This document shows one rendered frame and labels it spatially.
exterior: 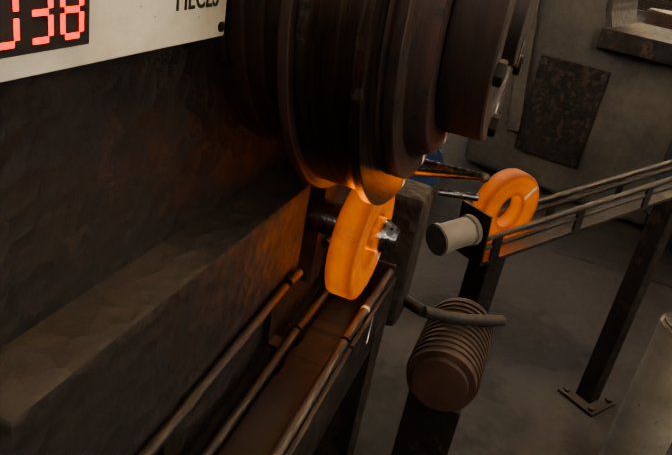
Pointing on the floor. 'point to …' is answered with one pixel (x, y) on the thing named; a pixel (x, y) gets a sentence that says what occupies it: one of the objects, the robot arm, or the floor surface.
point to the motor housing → (442, 380)
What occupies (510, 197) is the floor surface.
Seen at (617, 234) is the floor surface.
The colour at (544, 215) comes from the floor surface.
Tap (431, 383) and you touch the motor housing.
